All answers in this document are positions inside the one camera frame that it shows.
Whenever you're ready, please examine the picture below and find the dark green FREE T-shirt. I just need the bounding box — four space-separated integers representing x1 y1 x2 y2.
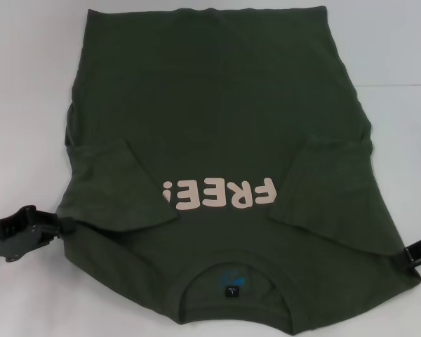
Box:
55 5 421 337

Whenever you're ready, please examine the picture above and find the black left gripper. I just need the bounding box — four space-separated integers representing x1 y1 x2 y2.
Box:
0 205 77 263

